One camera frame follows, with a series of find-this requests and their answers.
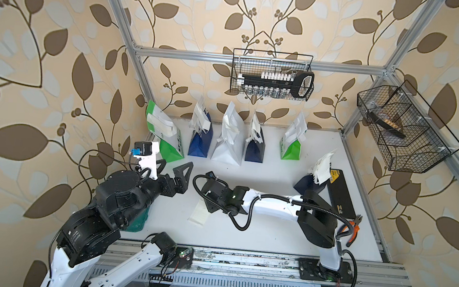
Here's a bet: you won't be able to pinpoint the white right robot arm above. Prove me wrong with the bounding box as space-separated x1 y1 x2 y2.
192 172 354 271

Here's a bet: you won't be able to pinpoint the black corrugated cable hose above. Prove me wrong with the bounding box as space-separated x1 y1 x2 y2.
183 173 366 287

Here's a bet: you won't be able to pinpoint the white paper bag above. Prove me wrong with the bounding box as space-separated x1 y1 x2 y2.
211 102 246 166

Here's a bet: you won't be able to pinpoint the black wire basket right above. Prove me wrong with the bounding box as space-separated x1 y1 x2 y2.
357 80 459 173

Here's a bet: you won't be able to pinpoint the small green paper bag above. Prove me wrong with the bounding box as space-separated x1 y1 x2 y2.
278 109 310 162

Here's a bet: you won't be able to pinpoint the orange handled pliers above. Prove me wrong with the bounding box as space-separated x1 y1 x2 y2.
336 214 363 247

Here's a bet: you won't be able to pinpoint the black wire basket back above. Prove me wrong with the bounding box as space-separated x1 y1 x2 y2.
230 48 314 102

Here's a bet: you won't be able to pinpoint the black yellow flat case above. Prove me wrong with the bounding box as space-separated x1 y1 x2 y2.
327 169 356 220

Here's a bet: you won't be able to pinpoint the aluminium front rail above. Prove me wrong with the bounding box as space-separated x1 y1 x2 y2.
93 236 413 287

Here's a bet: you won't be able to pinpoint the black socket set holder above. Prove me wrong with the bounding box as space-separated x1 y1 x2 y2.
236 70 314 101

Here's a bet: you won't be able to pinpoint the tool in right basket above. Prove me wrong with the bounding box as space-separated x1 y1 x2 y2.
369 112 406 139

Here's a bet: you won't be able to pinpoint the green plastic tool case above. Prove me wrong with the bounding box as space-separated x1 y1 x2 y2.
125 208 150 233

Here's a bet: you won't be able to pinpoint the navy blue paper bag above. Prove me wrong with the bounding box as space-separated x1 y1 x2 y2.
293 174 329 195

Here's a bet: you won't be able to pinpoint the black wire basket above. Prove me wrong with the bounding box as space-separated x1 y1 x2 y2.
230 48 314 102
357 80 459 173

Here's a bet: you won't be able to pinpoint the small blue paper bag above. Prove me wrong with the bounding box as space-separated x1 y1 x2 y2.
188 112 214 158

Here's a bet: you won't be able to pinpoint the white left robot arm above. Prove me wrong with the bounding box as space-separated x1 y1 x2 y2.
40 160 193 287

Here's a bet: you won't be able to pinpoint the large green white bag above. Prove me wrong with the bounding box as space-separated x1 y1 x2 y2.
146 100 184 163

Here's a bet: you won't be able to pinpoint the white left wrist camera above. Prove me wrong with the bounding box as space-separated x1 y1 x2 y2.
131 141 160 180

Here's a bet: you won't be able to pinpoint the dark navy small bag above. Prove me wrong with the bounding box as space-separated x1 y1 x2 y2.
244 140 266 164

